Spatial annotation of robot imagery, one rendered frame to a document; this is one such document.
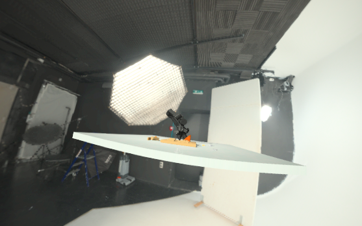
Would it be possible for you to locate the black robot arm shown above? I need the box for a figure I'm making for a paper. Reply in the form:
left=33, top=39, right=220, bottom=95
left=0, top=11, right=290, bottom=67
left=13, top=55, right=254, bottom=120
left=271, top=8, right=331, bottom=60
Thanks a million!
left=166, top=109, right=189, bottom=139

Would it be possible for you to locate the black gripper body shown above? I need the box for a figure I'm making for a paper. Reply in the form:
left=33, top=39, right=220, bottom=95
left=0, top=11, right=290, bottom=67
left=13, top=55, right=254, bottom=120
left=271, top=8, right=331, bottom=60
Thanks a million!
left=173, top=125, right=186, bottom=134

